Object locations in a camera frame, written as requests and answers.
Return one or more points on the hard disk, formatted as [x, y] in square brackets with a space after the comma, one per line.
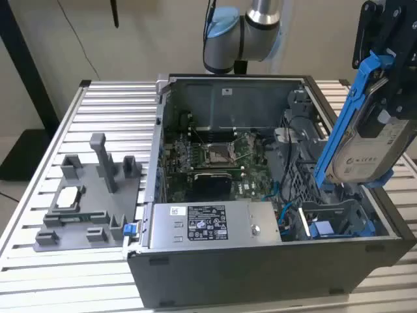
[321, 229]
[358, 156]

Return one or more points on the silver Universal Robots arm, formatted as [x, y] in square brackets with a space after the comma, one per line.
[224, 45]

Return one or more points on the grey disk bay cage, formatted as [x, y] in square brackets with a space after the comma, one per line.
[303, 169]

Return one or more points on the green motherboard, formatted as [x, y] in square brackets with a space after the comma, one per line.
[257, 182]

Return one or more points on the CPU socket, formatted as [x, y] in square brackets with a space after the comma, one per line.
[216, 156]

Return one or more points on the black graphics card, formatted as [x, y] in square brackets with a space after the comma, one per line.
[211, 186]

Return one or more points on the black hanging antenna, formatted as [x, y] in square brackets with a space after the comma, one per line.
[114, 14]

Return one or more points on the black open PC case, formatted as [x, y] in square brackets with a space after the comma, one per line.
[228, 277]

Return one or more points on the silver power supply unit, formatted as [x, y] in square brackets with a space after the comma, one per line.
[163, 228]

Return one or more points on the blue case latch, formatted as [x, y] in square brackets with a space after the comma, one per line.
[129, 229]

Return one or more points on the grey parts rack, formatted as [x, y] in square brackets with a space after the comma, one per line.
[94, 199]

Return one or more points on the silver CPU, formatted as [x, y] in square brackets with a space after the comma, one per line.
[68, 197]

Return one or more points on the green RAM stick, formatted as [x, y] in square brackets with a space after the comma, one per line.
[78, 218]

